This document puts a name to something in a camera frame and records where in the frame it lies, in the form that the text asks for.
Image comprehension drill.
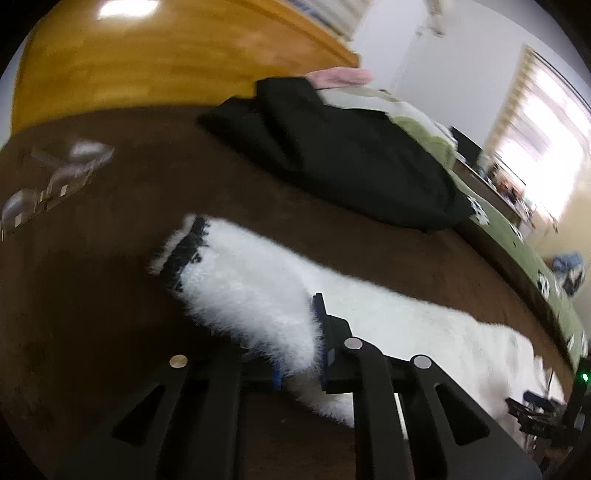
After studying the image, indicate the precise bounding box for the green panda print blanket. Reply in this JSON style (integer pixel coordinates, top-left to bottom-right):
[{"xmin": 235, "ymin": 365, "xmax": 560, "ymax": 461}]
[{"xmin": 318, "ymin": 87, "xmax": 591, "ymax": 370}]

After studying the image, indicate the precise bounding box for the pink cloth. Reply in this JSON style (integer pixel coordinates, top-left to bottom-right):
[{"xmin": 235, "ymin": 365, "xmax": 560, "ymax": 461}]
[{"xmin": 307, "ymin": 67, "xmax": 373, "ymax": 89}]

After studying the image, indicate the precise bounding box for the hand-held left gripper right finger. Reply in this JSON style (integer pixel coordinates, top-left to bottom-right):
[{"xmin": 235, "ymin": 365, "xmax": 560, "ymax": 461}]
[{"xmin": 311, "ymin": 293, "xmax": 542, "ymax": 480}]

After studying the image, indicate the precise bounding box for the pile of blue clothes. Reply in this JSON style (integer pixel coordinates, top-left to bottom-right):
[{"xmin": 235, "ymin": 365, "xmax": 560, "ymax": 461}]
[{"xmin": 551, "ymin": 251, "xmax": 588, "ymax": 297}]

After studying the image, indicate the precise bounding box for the clear plastic packaging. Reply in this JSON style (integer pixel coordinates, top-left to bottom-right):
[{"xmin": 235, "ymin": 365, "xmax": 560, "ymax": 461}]
[{"xmin": 0, "ymin": 140, "xmax": 116, "ymax": 241}]

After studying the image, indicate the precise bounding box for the wooden headboard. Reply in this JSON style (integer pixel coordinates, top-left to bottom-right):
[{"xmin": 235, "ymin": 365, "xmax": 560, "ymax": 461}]
[{"xmin": 11, "ymin": 0, "xmax": 361, "ymax": 136}]

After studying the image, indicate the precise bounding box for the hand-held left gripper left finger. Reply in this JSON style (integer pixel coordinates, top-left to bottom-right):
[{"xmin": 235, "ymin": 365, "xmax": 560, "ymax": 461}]
[{"xmin": 60, "ymin": 344, "xmax": 283, "ymax": 480}]

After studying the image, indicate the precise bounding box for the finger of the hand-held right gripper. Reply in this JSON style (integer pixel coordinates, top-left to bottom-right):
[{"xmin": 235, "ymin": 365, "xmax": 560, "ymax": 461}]
[{"xmin": 505, "ymin": 391, "xmax": 570, "ymax": 435}]

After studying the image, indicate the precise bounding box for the black garment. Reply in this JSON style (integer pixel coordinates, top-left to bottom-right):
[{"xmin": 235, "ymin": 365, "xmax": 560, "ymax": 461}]
[{"xmin": 198, "ymin": 76, "xmax": 475, "ymax": 232}]

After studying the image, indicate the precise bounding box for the cluttered desk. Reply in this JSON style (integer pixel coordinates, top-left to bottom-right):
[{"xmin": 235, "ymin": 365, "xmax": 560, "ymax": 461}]
[{"xmin": 450, "ymin": 126, "xmax": 560, "ymax": 232}]

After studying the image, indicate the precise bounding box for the window blind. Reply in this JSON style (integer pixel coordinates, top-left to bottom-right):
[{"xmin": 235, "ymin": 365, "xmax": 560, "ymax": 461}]
[
  {"xmin": 484, "ymin": 45, "xmax": 591, "ymax": 223},
  {"xmin": 318, "ymin": 0, "xmax": 372, "ymax": 38}
]

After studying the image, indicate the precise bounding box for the white fluffy garment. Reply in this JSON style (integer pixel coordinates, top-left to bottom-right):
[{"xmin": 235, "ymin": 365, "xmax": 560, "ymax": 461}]
[{"xmin": 148, "ymin": 213, "xmax": 570, "ymax": 446}]

